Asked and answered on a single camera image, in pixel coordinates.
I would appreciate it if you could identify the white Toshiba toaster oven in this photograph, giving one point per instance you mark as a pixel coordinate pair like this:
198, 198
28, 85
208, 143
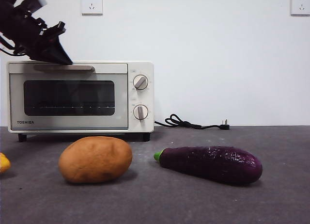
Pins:
141, 127

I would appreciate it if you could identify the brown potato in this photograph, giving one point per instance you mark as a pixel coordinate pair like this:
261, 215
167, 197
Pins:
94, 161

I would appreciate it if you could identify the white wall socket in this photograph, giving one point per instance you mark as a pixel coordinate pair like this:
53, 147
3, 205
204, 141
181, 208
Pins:
92, 4
300, 4

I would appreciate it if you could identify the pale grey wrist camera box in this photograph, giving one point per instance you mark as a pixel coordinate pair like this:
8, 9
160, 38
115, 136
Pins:
40, 1

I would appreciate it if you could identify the purple eggplant green stem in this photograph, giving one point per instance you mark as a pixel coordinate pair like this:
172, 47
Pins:
208, 164

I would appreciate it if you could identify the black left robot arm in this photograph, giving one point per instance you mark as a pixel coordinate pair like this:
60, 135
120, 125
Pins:
14, 22

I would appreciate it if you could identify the yellow fruit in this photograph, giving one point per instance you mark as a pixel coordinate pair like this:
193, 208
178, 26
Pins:
3, 163

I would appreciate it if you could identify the white beige oven knob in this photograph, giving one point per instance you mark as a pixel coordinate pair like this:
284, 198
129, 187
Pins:
140, 112
140, 82

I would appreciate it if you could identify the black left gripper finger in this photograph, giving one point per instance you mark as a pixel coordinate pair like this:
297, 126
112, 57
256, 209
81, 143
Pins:
53, 54

